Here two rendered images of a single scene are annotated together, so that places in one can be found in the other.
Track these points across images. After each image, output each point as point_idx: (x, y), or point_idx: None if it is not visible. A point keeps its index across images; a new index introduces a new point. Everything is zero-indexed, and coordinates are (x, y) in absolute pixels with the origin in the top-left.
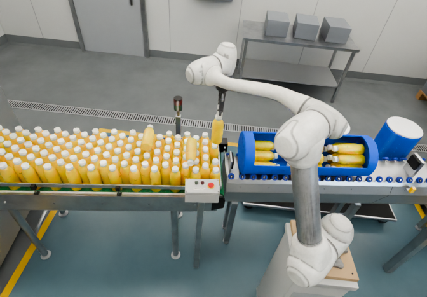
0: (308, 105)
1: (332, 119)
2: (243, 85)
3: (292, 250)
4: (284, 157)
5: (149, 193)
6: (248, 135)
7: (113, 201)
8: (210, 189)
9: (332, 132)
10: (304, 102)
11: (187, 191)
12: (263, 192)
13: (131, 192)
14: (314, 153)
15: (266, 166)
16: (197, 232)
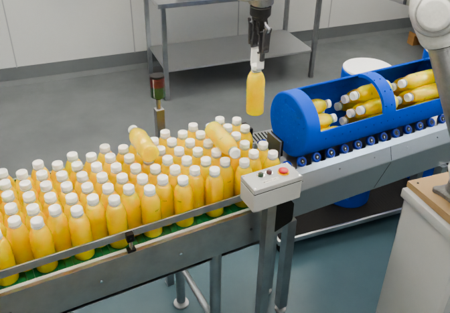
0: None
1: None
2: None
3: None
4: (438, 29)
5: (178, 232)
6: (293, 92)
7: (121, 268)
8: (286, 176)
9: None
10: None
11: (257, 188)
12: (334, 179)
13: (149, 240)
14: None
15: (336, 129)
16: (264, 279)
